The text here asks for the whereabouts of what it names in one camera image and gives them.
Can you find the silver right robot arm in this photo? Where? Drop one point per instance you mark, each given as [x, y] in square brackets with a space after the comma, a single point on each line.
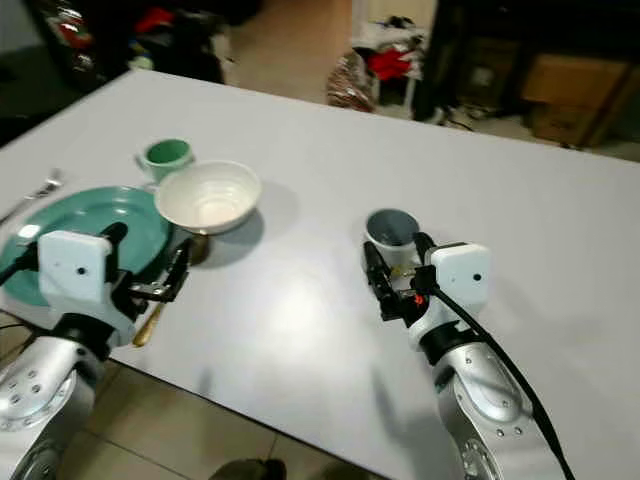
[485, 410]

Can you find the green cup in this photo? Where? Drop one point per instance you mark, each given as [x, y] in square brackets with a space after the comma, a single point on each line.
[165, 157]

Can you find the teal plate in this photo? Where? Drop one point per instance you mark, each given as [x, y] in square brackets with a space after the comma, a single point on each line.
[90, 215]

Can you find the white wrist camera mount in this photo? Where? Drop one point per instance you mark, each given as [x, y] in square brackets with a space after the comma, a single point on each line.
[463, 272]
[72, 275]

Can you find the grey mug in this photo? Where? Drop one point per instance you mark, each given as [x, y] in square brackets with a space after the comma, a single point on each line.
[392, 228]

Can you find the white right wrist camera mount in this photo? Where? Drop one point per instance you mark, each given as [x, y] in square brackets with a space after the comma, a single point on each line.
[463, 272]

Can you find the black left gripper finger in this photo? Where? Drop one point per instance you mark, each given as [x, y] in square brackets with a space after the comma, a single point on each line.
[114, 232]
[182, 268]

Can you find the dark robot foot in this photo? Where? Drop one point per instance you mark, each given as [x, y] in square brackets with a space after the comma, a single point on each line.
[248, 470]

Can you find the brown cardboard box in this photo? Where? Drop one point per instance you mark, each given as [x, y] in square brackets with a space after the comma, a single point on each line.
[572, 80]

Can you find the white stand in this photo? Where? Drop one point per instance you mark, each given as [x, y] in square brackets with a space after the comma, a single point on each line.
[380, 12]

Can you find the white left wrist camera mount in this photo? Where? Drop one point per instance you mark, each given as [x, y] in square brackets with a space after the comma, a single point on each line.
[72, 275]

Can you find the black bag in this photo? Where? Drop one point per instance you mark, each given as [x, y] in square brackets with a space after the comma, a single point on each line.
[195, 50]

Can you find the silver fork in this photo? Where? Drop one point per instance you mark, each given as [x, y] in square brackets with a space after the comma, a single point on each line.
[32, 195]

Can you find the black shelf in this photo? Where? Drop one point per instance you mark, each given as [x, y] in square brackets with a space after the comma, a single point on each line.
[480, 40]

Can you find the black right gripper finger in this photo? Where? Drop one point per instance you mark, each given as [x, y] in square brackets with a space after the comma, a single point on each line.
[375, 268]
[422, 250]

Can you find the red cloth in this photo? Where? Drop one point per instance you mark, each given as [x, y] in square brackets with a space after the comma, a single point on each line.
[390, 63]

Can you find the brown patterned bag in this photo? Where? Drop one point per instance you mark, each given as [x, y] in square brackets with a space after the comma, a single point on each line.
[348, 82]

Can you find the golden spoon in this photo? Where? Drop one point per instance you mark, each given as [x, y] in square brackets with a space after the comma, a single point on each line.
[148, 325]

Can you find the white bowl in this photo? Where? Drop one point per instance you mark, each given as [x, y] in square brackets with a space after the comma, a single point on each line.
[208, 195]

